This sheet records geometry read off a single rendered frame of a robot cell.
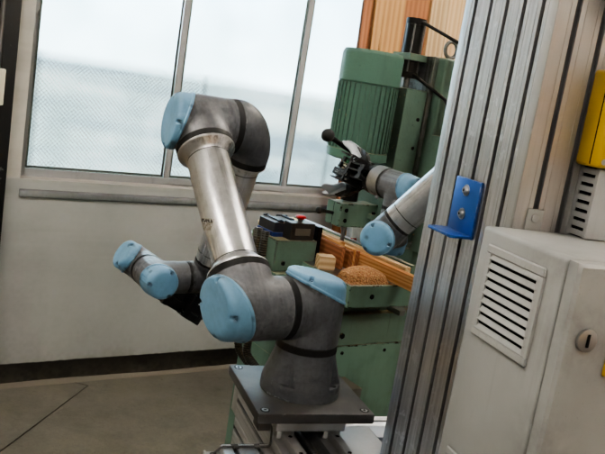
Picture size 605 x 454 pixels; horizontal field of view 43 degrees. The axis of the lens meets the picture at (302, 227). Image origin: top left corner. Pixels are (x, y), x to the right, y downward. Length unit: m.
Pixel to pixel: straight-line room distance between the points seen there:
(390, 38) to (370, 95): 1.61
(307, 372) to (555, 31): 0.72
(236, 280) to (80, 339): 2.14
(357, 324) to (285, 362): 0.72
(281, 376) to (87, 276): 2.00
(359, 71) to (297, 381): 1.02
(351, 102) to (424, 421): 1.09
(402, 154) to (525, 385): 1.34
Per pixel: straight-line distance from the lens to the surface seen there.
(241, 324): 1.30
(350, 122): 2.16
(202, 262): 1.77
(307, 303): 1.36
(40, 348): 3.38
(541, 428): 0.99
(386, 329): 2.19
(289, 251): 2.12
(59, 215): 3.23
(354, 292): 1.99
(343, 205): 2.21
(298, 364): 1.41
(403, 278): 2.05
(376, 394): 2.26
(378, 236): 1.65
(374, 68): 2.15
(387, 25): 3.74
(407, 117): 2.25
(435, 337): 1.28
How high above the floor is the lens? 1.38
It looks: 10 degrees down
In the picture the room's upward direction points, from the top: 9 degrees clockwise
